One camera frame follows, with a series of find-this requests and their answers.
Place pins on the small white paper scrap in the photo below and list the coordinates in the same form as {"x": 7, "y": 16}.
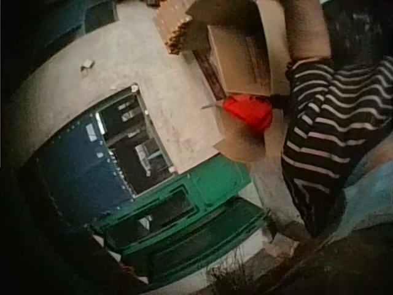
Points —
{"x": 134, "y": 88}

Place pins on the dark brown wooden board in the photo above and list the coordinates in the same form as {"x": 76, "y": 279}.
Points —
{"x": 210, "y": 73}

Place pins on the dark open crate with items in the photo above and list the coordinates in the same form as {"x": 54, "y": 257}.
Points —
{"x": 135, "y": 147}

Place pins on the flat brown cardboard sheet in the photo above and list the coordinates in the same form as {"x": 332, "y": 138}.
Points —
{"x": 242, "y": 144}

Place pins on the small cardboard scrap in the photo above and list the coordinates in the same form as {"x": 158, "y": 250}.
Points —
{"x": 87, "y": 66}

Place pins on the green plastic crate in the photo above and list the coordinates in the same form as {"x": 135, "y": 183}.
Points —
{"x": 196, "y": 246}
{"x": 212, "y": 181}

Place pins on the open brown cardboard box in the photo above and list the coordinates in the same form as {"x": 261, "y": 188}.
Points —
{"x": 236, "y": 58}

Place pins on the blue plastic crate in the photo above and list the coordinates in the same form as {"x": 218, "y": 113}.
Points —
{"x": 80, "y": 172}

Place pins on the dark blue crates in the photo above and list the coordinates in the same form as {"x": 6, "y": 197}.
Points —
{"x": 76, "y": 21}

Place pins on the red tape dispenser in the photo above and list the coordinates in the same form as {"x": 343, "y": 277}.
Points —
{"x": 248, "y": 112}

